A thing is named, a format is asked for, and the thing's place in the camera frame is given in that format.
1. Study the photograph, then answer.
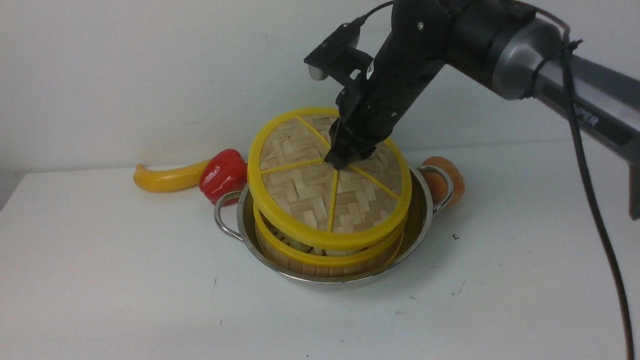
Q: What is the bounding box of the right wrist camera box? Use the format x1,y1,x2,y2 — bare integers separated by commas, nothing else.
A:
304,21,373,89

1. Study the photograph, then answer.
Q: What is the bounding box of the stainless steel two-handled pot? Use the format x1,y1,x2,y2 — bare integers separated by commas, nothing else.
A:
214,165,455,289

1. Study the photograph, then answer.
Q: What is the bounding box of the bamboo steamer lid yellow frame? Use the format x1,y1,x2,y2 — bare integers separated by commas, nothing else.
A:
247,107,412,252

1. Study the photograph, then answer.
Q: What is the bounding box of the bamboo steamer basket yellow rim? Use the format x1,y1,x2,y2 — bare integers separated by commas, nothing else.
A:
253,206,405,278

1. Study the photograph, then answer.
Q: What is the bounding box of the red toy bell pepper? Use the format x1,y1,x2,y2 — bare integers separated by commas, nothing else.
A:
198,148,248,205

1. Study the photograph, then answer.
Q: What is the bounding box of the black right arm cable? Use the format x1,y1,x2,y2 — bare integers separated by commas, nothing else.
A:
350,0,636,360

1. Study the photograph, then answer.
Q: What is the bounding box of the yellow toy banana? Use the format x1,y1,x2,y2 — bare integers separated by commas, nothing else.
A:
132,159,210,194

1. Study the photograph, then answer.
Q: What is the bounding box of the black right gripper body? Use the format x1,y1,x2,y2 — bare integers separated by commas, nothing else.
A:
332,0,451,148

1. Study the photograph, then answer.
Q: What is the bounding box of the brown toy potato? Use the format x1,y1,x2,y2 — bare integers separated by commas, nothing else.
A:
421,156,466,207

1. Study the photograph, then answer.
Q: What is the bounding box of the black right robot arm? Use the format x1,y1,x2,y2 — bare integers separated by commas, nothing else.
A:
304,0,639,220

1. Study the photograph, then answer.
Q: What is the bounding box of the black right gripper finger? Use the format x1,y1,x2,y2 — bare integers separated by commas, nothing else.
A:
324,135,353,171
347,145,377,166

